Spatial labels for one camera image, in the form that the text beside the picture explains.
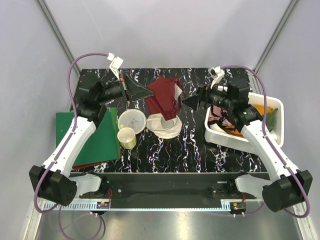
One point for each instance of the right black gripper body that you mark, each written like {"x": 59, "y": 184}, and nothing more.
{"x": 213, "y": 97}

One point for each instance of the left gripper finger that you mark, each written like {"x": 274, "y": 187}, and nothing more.
{"x": 136, "y": 93}
{"x": 130, "y": 83}

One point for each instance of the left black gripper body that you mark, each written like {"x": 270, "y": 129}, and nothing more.
{"x": 117, "y": 89}

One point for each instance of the dark red bra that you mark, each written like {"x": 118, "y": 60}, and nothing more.
{"x": 164, "y": 101}

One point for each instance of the beige mesh laundry bag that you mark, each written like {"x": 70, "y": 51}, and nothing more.
{"x": 156, "y": 123}

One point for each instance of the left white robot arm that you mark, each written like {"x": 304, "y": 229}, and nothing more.
{"x": 52, "y": 181}

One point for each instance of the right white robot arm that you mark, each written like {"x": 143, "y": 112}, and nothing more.
{"x": 287, "y": 185}

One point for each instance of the pink and black bra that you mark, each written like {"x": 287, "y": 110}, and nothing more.
{"x": 218, "y": 116}

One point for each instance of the orange cloth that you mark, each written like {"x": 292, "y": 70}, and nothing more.
{"x": 262, "y": 109}

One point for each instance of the cream paper cup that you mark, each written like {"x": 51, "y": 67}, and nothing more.
{"x": 127, "y": 138}

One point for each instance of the green cloth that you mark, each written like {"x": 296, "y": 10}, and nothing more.
{"x": 271, "y": 119}

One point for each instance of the green folder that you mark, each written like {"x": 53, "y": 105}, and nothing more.
{"x": 102, "y": 146}

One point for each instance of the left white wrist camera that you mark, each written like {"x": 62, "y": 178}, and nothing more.
{"x": 115, "y": 64}

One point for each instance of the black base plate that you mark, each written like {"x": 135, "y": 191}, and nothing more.
{"x": 161, "y": 190}

